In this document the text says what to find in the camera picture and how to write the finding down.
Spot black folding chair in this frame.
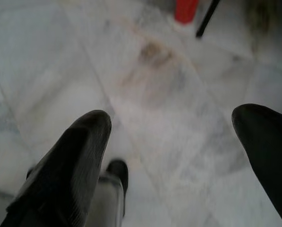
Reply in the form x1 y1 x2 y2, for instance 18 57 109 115
195 0 222 38

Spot red plastic stool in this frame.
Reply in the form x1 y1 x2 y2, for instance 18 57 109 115
174 0 200 24

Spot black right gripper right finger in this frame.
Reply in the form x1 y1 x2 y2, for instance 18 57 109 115
231 103 282 227

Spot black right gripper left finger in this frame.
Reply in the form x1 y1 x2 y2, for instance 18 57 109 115
0 109 112 227

